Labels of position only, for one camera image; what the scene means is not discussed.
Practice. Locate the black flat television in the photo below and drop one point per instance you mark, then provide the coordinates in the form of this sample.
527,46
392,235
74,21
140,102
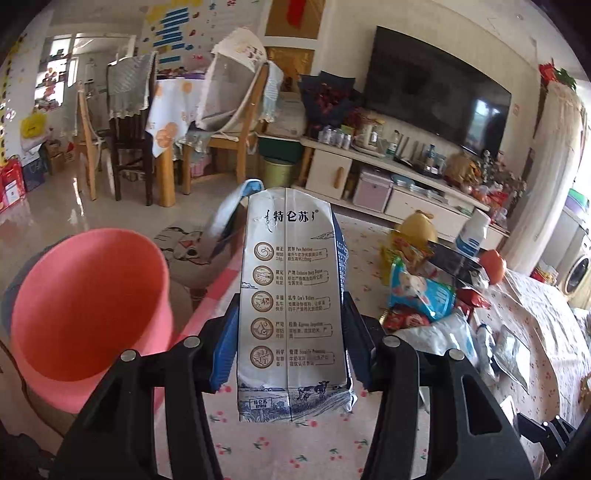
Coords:
422,85

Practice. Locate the pink storage box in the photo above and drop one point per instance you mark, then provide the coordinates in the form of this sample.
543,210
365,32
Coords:
373,190

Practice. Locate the red gold candy packet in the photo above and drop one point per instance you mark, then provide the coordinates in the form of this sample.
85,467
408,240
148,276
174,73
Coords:
472,298

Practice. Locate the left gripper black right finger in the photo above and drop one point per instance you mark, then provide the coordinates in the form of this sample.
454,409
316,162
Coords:
470,436

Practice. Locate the green waste bin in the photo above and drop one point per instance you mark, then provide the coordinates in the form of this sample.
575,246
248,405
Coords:
277,173

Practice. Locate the cherry print tablecloth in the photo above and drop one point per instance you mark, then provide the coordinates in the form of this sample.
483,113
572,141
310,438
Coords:
295,339

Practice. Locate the blue white stool cushion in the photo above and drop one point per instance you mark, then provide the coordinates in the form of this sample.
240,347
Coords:
219,226

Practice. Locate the white curtain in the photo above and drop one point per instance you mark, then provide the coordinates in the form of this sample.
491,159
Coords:
557,151

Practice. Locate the white washing machine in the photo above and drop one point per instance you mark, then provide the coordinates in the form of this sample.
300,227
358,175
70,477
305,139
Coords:
574,271

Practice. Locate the cat print stool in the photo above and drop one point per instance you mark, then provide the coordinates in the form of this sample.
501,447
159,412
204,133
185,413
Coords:
179,245

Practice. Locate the white Magicday yogurt pouch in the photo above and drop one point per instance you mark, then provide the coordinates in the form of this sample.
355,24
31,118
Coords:
452,332

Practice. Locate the crushed black white carton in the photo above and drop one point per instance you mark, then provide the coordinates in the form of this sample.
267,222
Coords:
462,268

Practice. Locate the white TV cabinet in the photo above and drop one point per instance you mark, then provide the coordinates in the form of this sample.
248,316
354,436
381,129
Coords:
331,174

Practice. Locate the wooden chair with cover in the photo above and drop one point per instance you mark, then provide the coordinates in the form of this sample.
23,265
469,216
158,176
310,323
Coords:
240,92

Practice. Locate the red chocolate snack wrapper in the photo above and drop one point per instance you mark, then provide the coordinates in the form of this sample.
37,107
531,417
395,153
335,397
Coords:
401,317

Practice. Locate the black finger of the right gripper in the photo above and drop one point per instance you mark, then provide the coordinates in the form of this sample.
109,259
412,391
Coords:
558,438

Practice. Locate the red gift boxes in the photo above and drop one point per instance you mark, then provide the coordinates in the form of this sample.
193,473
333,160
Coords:
11,183

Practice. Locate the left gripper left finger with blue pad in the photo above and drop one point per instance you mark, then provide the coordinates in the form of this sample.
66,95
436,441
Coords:
113,436

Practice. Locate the yellow red snack bag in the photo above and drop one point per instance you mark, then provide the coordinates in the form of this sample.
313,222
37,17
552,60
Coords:
400,246

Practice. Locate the light wooden chair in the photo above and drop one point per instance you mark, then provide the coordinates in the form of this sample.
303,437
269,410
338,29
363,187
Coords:
91,151

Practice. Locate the white plastic milk bottle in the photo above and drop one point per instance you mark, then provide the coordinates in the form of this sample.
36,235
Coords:
472,234

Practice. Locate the blue white milk carton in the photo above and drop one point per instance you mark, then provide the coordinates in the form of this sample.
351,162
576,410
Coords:
292,362

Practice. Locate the dark flower bouquet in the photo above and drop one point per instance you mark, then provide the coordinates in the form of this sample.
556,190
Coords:
329,100

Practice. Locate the dark wooden chair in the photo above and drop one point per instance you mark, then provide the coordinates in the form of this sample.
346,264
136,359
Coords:
130,89

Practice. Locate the yellow pear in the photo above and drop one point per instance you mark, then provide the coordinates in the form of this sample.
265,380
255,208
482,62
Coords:
419,229

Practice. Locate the electric kettle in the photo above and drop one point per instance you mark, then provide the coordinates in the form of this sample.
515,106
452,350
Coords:
369,137

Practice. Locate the blue cartoon wipes packet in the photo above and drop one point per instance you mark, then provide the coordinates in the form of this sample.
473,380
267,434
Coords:
433,299

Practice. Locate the dining table orange print cloth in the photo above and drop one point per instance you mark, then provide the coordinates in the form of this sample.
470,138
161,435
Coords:
173,108

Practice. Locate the red apple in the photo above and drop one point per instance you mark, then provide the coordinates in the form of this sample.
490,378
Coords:
494,265

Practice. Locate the pink plastic bucket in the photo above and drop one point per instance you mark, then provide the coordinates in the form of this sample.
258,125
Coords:
88,299

